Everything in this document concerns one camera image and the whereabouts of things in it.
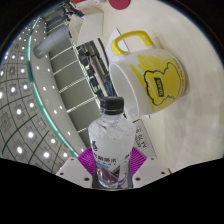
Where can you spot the clear plastic water bottle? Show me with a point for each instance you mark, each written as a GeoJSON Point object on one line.
{"type": "Point", "coordinates": [111, 140]}

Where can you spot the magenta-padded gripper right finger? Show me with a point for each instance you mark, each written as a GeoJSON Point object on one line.
{"type": "Point", "coordinates": [138, 160]}

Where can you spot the group of ceiling lights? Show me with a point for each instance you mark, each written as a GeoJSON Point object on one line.
{"type": "Point", "coordinates": [30, 134]}

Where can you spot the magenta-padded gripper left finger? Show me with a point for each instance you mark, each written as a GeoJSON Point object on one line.
{"type": "Point", "coordinates": [86, 160]}

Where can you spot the white and yellow mug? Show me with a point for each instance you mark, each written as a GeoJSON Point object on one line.
{"type": "Point", "coordinates": [156, 76]}

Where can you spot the white paper sheets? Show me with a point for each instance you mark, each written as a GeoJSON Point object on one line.
{"type": "Point", "coordinates": [113, 37]}

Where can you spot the flat round red coaster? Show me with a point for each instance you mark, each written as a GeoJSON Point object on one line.
{"type": "Point", "coordinates": [119, 3]}

